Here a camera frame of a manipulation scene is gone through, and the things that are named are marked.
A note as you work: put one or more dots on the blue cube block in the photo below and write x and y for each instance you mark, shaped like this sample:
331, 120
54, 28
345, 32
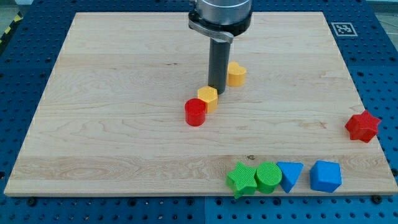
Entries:
325, 176

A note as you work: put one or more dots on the blue triangle block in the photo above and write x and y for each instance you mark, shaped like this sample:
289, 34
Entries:
291, 172

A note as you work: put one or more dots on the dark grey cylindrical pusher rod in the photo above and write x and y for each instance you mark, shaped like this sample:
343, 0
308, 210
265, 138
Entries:
218, 64

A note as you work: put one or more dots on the red star block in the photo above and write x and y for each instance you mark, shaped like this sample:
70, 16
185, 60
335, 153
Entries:
362, 126

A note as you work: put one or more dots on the green star block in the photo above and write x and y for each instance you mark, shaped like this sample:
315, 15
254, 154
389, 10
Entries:
241, 180

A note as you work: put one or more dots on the yellow heart block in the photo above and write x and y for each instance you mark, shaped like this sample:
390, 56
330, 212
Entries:
236, 74

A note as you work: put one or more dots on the light wooden board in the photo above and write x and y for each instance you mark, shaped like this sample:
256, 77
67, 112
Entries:
111, 122

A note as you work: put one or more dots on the white fiducial marker tag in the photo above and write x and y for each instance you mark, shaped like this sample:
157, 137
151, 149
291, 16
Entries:
344, 29

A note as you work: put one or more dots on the yellow hexagon block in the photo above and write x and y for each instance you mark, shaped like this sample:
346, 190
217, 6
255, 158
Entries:
209, 95

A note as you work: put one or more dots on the green cylinder block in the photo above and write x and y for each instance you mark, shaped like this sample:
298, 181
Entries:
268, 176

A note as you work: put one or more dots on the red cylinder block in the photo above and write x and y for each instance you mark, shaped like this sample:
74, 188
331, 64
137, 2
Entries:
195, 110

